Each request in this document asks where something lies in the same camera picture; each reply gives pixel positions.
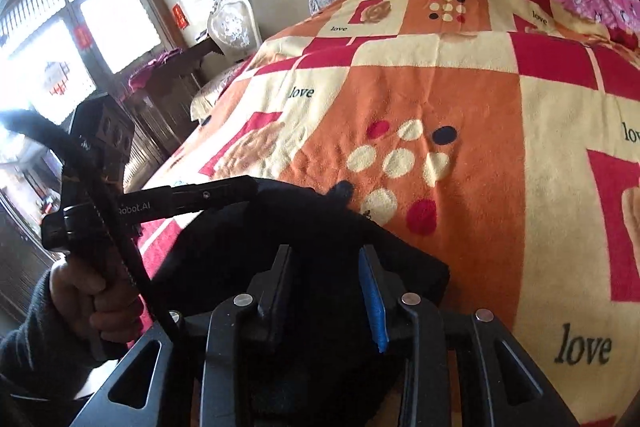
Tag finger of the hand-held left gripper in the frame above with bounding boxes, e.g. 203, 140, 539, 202
172, 174, 261, 214

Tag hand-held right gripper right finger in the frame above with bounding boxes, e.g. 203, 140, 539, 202
357, 244, 583, 427

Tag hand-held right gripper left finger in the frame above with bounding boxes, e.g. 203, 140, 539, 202
70, 244, 294, 427

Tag dark pants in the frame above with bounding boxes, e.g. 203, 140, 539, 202
147, 178, 451, 427

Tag person's left forearm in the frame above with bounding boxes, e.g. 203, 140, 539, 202
0, 267, 108, 427

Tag person's left hand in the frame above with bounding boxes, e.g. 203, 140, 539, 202
50, 253, 147, 344

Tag dark wooden cabinet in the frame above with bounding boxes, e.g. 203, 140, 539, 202
130, 39, 241, 168

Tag pink cloth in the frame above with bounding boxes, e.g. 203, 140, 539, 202
128, 48, 184, 92

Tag floral bed sheet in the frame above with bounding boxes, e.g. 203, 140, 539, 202
190, 59, 261, 125

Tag wooden lattice window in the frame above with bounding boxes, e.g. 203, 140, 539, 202
0, 0, 173, 188

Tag patchwork orange red blanket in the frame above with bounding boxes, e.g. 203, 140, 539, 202
135, 0, 640, 427

